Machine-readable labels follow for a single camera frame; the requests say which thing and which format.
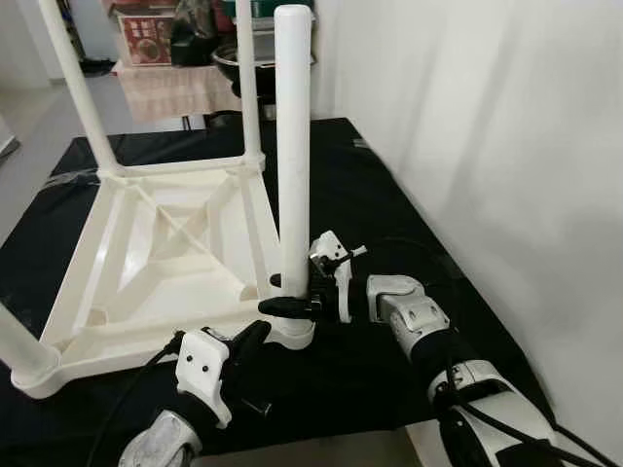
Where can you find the clear plastic storage container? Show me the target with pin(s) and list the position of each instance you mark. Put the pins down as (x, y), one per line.
(265, 24)

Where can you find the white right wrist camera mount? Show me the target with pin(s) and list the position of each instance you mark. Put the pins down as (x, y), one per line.
(331, 248)

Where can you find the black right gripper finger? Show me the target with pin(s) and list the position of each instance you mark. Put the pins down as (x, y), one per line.
(275, 282)
(287, 307)

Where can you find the cream plastic children table top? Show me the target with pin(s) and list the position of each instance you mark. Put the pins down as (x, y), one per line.
(165, 253)

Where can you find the white plastic table leg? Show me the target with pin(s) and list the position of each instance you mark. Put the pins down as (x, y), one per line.
(248, 88)
(78, 88)
(24, 345)
(292, 117)

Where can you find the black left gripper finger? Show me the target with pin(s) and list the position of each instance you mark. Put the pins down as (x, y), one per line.
(251, 341)

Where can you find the clear plastic wrap scrap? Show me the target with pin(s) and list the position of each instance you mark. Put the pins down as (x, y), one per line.
(70, 180)

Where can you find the black tablecloth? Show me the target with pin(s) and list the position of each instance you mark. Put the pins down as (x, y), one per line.
(409, 214)

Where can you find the red printed box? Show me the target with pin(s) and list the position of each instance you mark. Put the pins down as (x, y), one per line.
(144, 39)

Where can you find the grey tape piece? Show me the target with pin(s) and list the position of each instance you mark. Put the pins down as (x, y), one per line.
(360, 144)
(443, 266)

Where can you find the black bag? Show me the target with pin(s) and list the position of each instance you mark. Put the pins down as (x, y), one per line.
(195, 34)

